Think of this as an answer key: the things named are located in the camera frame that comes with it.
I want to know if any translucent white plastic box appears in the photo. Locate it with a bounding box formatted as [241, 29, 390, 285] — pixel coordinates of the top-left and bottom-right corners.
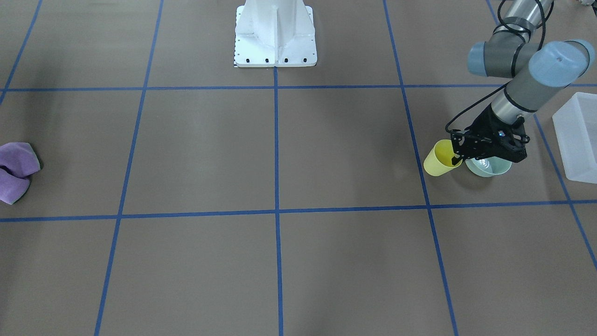
[552, 92, 597, 184]

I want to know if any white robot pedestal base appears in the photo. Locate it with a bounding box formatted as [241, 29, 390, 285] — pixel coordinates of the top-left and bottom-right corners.
[233, 0, 318, 68]

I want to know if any mint green plastic bowl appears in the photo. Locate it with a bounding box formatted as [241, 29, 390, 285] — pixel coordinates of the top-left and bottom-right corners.
[465, 157, 513, 178]

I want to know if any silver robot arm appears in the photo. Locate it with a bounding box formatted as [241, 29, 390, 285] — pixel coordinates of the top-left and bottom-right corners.
[445, 0, 596, 165]

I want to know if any purple microfiber cloth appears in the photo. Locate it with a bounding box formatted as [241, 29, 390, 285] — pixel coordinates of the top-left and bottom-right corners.
[0, 142, 42, 205]

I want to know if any yellow plastic cup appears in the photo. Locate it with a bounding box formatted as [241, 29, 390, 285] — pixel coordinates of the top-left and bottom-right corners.
[423, 140, 463, 177]

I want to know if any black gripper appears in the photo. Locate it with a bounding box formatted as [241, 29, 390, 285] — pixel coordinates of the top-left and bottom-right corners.
[451, 106, 530, 166]

